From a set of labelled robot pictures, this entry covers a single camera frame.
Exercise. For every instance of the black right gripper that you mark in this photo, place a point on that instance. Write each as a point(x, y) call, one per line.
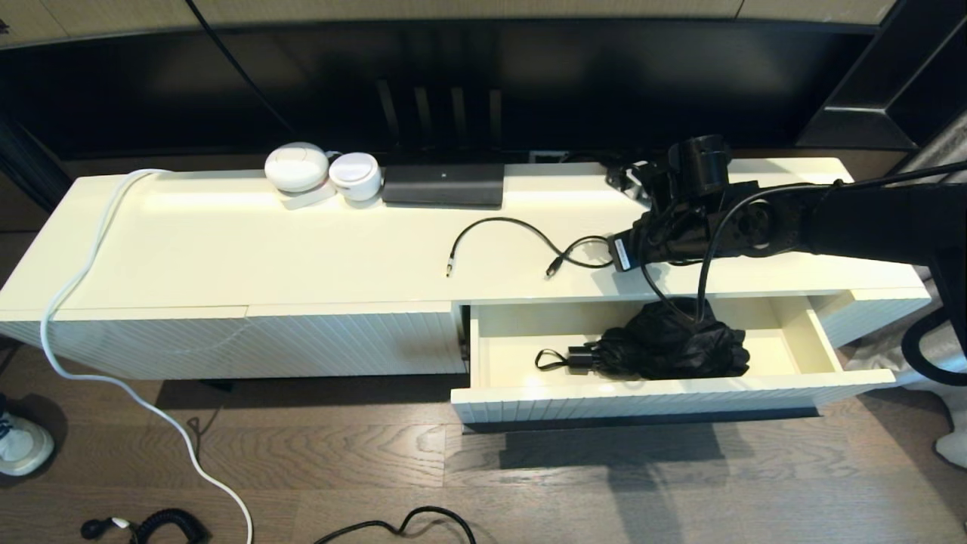
point(672, 238)

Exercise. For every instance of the black umbrella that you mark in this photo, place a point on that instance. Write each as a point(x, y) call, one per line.
point(665, 347)

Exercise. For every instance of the white fluted drawer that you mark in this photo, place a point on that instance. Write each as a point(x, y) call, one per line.
point(514, 355)

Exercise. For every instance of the white TV cabinet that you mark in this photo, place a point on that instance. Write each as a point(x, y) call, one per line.
point(302, 251)

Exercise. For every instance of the black television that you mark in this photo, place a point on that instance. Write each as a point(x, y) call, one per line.
point(529, 91)

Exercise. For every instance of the black router with antennas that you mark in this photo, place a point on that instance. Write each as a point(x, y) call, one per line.
point(442, 185)

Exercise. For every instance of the grey curtain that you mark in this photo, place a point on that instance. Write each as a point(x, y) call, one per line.
point(876, 359)

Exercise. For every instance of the small white round device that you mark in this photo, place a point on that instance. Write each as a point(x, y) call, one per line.
point(355, 177)

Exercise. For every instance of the white flat device base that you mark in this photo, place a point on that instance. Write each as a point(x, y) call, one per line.
point(306, 201)

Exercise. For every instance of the black shelf unit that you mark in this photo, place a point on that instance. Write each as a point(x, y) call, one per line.
point(906, 75)
point(30, 166)

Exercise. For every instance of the large white dome device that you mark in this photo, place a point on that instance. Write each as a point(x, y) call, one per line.
point(296, 168)

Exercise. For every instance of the white sneaker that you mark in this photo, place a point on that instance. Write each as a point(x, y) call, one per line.
point(23, 446)

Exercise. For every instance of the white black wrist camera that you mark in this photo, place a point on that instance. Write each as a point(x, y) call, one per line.
point(631, 181)

